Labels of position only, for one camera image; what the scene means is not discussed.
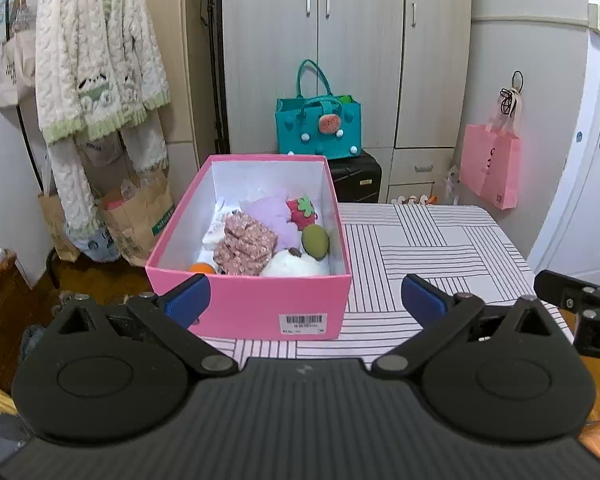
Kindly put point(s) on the teal felt handbag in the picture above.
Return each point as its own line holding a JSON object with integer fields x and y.
{"x": 305, "y": 120}

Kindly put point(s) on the wooden cabinet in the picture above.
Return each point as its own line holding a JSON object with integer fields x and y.
{"x": 0, "y": 310}

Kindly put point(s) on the pink floral scrunchie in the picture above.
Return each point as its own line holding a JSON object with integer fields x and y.
{"x": 245, "y": 245}

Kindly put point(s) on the red strawberry plush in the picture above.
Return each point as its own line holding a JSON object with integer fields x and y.
{"x": 300, "y": 212}

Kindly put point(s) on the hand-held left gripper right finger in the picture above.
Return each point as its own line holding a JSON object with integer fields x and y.
{"x": 422, "y": 297}

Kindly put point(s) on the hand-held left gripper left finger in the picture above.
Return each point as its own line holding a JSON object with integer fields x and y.
{"x": 187, "y": 297}

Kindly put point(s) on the blue patterned plastic bag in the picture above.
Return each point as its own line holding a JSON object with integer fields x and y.
{"x": 92, "y": 245}

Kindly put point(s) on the pink striped tablecloth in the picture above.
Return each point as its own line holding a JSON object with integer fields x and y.
{"x": 430, "y": 245}

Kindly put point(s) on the canvas tote bag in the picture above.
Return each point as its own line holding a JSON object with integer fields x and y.
{"x": 12, "y": 75}

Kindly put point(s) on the black tripod pole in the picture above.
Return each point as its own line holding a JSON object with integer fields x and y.
{"x": 214, "y": 60}

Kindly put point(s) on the brown paper bag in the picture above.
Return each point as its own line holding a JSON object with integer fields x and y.
{"x": 140, "y": 220}
{"x": 55, "y": 225}

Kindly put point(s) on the pink shopping bag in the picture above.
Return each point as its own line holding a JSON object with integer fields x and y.
{"x": 490, "y": 165}

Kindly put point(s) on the black clothes rack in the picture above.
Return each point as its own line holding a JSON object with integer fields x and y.
{"x": 27, "y": 140}

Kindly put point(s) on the small white tissue pack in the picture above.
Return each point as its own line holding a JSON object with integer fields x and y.
{"x": 211, "y": 237}

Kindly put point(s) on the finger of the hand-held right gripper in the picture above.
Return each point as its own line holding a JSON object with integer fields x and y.
{"x": 565, "y": 291}

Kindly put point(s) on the pink cardboard box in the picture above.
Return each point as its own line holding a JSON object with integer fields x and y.
{"x": 260, "y": 310}

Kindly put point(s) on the cream fleece pajamas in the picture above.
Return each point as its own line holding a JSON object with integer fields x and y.
{"x": 100, "y": 60}

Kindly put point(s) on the purple plush toy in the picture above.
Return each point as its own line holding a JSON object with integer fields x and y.
{"x": 270, "y": 212}

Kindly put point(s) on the beige wardrobe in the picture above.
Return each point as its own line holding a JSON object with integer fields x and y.
{"x": 360, "y": 35}

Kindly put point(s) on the black suitcase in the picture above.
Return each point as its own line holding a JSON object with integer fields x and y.
{"x": 355, "y": 180}

